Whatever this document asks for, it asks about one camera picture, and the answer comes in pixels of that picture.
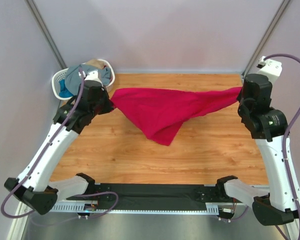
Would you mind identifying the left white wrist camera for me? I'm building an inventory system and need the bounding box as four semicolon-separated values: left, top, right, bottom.
84;70;103;85

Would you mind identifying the aluminium corner post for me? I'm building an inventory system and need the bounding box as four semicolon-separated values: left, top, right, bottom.
241;0;292;77
24;0;67;69

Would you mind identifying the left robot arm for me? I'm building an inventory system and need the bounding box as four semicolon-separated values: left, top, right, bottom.
4;80;113;215

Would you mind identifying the aluminium frame rail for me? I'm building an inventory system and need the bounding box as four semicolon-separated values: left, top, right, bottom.
241;73;263;139

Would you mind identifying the white plastic laundry basket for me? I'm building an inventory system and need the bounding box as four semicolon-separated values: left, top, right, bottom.
51;59;116;101

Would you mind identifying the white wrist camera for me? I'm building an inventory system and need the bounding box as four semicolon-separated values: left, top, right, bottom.
84;70;103;85
256;56;282;85

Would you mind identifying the grey blue shirt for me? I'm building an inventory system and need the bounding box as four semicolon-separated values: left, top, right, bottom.
64;64;113;95

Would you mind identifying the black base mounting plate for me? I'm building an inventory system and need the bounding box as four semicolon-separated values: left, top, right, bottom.
66;182;246;211

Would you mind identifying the red t shirt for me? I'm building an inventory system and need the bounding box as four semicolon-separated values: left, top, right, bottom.
111;87;241;146

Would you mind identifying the slotted grey cable duct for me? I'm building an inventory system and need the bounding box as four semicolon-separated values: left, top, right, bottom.
50;201;234;216

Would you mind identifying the left aluminium corner post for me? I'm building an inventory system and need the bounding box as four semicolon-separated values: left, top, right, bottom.
24;0;67;69

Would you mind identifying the beige garment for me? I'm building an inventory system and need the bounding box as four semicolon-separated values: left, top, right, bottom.
85;58;107;69

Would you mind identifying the right aluminium corner post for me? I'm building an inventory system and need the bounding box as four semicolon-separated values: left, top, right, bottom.
241;0;292;77

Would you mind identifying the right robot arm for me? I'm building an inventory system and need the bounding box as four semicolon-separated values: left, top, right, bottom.
217;73;300;226

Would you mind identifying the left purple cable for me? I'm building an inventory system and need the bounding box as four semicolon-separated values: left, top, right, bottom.
0;65;86;218

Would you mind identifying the bright blue garment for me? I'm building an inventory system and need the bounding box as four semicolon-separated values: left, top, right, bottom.
59;79;73;98

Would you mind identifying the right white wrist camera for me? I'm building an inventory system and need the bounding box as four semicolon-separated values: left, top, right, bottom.
256;56;282;85

